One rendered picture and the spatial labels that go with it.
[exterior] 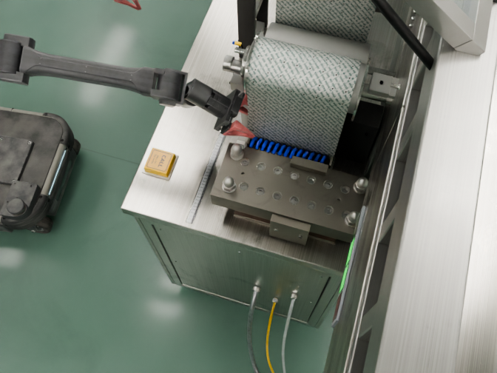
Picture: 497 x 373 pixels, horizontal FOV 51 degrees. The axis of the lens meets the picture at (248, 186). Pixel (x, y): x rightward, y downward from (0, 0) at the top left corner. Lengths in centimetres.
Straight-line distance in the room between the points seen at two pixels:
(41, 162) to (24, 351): 79
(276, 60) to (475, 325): 67
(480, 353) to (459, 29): 46
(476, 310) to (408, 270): 27
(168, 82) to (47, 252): 142
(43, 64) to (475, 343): 106
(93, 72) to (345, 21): 61
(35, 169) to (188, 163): 105
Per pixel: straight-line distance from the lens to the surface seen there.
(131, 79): 129
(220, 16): 183
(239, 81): 136
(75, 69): 132
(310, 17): 136
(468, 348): 87
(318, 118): 125
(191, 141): 155
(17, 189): 236
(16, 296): 252
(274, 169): 136
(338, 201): 133
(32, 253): 255
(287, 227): 132
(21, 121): 258
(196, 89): 129
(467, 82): 78
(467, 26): 79
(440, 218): 67
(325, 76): 117
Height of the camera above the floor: 224
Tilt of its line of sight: 65 degrees down
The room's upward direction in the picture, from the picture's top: 1 degrees counter-clockwise
